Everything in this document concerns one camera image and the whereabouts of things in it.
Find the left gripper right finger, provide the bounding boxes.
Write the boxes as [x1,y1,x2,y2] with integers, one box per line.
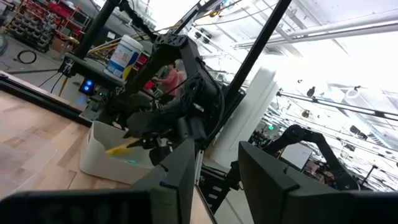
[238,141,355,224]

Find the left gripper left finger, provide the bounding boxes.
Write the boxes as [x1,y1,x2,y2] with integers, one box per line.
[130,139,196,224]

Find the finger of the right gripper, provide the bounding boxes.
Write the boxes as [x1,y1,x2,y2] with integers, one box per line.
[124,130,156,142]
[135,140,158,150]

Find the yellow highlighter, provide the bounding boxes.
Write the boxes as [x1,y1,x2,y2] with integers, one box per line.
[104,138,141,156]

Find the person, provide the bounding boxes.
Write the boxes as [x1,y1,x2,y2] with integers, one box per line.
[152,60,187,105]

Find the white round pillar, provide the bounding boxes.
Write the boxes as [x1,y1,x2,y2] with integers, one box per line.
[206,67,279,169]

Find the black box blue lights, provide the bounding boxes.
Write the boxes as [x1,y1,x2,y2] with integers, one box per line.
[79,77,96,96]

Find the blue white wipes canister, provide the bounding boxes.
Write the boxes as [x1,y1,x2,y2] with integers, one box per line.
[104,34,144,81]

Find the black side cart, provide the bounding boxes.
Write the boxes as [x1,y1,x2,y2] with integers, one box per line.
[58,52,131,91]

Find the black cart pole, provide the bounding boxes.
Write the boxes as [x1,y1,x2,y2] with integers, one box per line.
[73,0,121,60]

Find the red storage rack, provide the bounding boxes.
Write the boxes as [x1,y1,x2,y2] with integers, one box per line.
[6,0,91,54]

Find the yellow cable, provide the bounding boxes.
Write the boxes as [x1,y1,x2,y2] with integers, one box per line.
[58,76,68,97]

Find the black cable coil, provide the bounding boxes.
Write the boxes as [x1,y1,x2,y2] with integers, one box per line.
[17,49,37,65]

